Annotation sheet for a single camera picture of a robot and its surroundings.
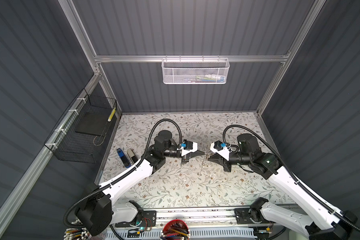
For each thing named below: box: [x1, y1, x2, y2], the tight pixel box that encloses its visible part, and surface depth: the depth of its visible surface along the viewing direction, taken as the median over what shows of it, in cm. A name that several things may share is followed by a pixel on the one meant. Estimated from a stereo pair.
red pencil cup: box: [161, 219, 190, 240], surface depth 62 cm
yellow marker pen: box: [107, 107, 116, 122], surface depth 82 cm
